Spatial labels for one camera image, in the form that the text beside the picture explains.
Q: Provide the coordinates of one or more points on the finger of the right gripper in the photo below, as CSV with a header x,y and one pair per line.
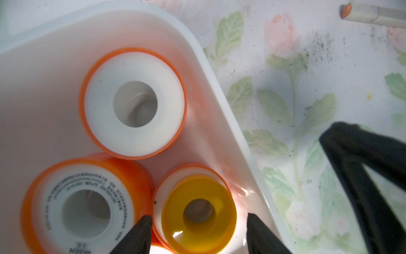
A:
x,y
349,150

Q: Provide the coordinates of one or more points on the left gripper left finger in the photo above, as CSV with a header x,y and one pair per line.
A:
x,y
138,239

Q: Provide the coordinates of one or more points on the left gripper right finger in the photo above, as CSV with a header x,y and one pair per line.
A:
x,y
260,239

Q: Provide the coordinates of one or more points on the orange sealing tape roll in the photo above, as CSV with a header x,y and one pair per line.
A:
x,y
196,211

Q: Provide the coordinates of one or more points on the small yellow tape roll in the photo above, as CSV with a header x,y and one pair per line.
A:
x,y
208,237

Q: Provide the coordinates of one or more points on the orange white tape roll top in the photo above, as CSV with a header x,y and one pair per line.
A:
x,y
133,103

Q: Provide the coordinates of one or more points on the clear pen on table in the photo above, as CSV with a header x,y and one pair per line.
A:
x,y
372,14

